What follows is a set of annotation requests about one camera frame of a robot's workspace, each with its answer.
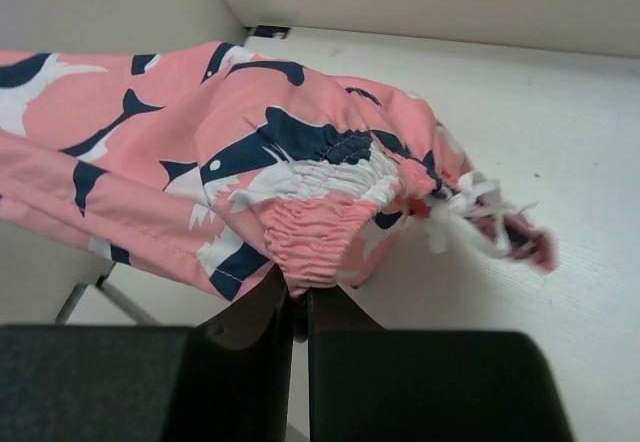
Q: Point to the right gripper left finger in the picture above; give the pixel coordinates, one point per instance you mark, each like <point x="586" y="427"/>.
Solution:
<point x="224" y="380"/>

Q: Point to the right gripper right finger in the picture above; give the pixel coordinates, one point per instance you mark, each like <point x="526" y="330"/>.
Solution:
<point x="368" y="383"/>

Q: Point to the pink shark print shorts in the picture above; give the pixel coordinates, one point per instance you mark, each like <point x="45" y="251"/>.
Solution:
<point x="211" y="165"/>

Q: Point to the aluminium frame rail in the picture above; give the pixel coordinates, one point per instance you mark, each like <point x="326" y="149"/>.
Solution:
<point x="100" y="303"/>

